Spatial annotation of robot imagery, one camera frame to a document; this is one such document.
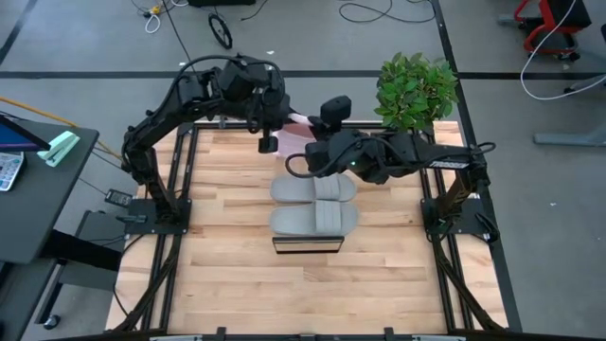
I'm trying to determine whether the coiled black floor cable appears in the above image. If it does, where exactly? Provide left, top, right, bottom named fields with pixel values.
left=338, top=0, right=437, bottom=24

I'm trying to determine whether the long white floor cable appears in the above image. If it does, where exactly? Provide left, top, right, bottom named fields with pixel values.
left=520, top=0, right=606, bottom=101

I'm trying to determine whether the green plant in black pot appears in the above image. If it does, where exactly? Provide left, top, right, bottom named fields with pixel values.
left=373, top=51, right=459, bottom=136

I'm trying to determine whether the long black floor cable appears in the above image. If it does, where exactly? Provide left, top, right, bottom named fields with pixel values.
left=160, top=0, right=190, bottom=65

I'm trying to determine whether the grey rubber slide sandal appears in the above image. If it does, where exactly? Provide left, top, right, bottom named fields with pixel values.
left=268, top=199, right=361, bottom=237
left=269, top=172, right=358, bottom=204

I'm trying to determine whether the white calculator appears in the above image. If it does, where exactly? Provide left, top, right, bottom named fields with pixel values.
left=0, top=151, right=25, bottom=192

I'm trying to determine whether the pink rubber slide sandal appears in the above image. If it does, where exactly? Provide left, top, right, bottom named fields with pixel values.
left=276, top=126, right=309, bottom=158
left=283, top=112, right=317, bottom=139

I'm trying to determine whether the yellow cable with black plug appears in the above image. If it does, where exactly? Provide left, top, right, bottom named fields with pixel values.
left=0, top=96, right=125, bottom=162

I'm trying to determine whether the black aluminium rig frame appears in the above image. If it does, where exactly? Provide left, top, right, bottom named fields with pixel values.
left=113, top=120, right=510, bottom=341

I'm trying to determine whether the red and black cart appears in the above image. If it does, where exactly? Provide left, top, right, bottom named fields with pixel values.
left=513, top=0, right=593, bottom=62

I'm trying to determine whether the wooden shelf with black frame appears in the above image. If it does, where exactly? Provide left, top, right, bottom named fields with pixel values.
left=272, top=123, right=346, bottom=255

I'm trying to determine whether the laptop with blue screen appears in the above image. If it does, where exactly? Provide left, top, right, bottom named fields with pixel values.
left=0, top=113, right=51, bottom=153

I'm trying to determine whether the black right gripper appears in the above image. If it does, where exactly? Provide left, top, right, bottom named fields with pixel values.
left=305, top=116, right=356, bottom=179

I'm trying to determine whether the black equipment box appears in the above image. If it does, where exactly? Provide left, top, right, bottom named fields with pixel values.
left=187, top=0, right=257, bottom=7

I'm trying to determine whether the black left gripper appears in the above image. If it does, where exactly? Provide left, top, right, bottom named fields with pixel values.
left=248, top=84, right=297, bottom=153

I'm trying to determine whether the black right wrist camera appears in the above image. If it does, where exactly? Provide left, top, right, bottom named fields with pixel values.
left=320, top=96, right=352, bottom=133

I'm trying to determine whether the grey desk foot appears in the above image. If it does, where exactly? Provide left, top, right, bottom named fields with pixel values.
left=533, top=73, right=606, bottom=147

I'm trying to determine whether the black power adapter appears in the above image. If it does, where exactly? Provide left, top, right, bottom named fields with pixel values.
left=104, top=188, right=134, bottom=208

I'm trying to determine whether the mint green stapler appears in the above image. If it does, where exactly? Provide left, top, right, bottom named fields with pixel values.
left=37, top=131, right=80, bottom=168

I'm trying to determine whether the white cable with yellow plug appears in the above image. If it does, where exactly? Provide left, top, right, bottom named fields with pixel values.
left=144, top=3, right=163, bottom=34

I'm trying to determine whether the black side desk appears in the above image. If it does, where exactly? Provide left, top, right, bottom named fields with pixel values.
left=0, top=111, right=125, bottom=341

